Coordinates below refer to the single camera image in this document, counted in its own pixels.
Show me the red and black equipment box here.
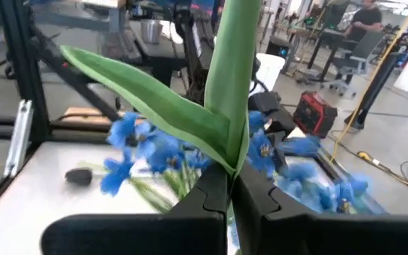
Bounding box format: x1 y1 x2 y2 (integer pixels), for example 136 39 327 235
292 91 339 139

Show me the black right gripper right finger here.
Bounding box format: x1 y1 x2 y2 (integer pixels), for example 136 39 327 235
231 163 408 255

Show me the grey office chair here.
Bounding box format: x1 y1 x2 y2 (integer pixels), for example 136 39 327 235
320 30 385 96

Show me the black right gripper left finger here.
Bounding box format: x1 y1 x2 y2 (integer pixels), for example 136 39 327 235
40 162 232 255

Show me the person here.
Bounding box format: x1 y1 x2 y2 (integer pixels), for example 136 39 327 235
344 0 384 42

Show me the blue artificial flower bunch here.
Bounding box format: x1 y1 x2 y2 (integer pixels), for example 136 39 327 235
99 111 214 215
246 110 385 216

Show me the black floor pole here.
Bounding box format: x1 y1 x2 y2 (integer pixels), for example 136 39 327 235
344 51 402 130

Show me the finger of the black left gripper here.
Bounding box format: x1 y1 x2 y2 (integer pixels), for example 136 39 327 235
268 133 289 174

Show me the silver corner bracket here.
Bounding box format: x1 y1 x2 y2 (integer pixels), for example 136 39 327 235
4 99 34 178

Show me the yellow cable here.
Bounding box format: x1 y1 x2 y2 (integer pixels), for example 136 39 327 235
329 0 408 196

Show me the metal bucket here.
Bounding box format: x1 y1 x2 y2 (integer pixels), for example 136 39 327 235
140 19 164 45

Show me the light wooden table board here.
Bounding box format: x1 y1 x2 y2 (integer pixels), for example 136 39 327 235
50 106 148 130

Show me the red artificial tulip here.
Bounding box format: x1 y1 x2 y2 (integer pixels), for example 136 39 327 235
59 0 264 255

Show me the white bucket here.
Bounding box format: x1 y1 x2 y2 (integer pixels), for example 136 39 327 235
249 52 286 96

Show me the black artificial tulip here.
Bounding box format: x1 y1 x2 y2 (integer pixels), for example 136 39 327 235
64 167 94 186

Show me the black aluminium table frame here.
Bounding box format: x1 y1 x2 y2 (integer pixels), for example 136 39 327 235
0 0 336 227

